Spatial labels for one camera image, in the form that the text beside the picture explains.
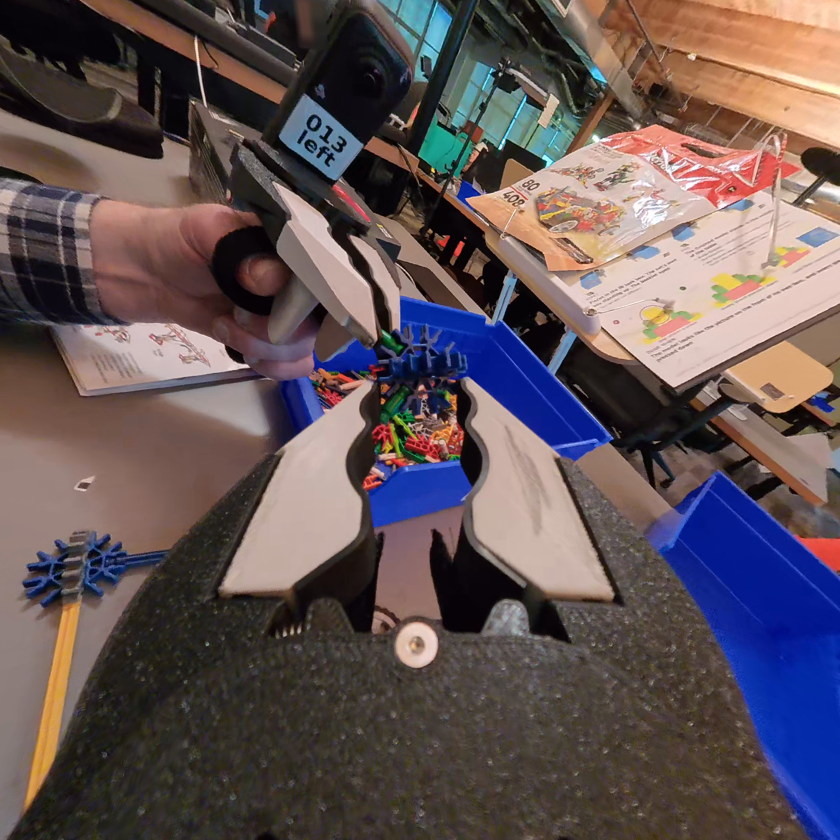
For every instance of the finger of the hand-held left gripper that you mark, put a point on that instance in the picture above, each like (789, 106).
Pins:
(321, 269)
(384, 289)

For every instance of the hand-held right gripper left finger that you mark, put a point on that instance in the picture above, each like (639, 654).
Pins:
(295, 518)

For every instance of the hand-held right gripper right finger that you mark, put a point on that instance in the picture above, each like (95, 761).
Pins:
(525, 512)

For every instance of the green plastic rod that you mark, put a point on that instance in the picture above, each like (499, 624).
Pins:
(390, 340)

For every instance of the blue snowflake connector assembly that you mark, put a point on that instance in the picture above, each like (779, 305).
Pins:
(420, 364)

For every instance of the blue bin with tag label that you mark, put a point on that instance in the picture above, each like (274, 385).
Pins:
(525, 394)

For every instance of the person's left hand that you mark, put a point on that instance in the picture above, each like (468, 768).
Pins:
(157, 262)

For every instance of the black metal pole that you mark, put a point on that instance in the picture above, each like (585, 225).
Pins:
(446, 72)

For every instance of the teal box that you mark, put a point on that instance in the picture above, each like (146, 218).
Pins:
(443, 148)

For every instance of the pile of colourful construction pieces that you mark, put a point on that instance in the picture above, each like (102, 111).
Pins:
(407, 439)

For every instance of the black toy box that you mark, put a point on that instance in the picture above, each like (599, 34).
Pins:
(210, 157)

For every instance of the tilted display board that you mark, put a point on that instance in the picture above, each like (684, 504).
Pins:
(558, 282)

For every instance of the instruction booklet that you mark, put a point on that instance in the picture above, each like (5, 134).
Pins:
(131, 358)

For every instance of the blue connector yellow rod assembly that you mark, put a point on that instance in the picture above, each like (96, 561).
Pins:
(72, 564)

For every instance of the empty blue bin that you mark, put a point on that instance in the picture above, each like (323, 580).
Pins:
(754, 590)

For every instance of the brick picture instruction sheet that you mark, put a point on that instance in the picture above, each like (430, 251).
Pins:
(722, 308)

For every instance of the light wooden stool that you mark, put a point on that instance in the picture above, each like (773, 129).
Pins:
(781, 374)

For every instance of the black office chair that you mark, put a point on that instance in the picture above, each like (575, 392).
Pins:
(65, 111)

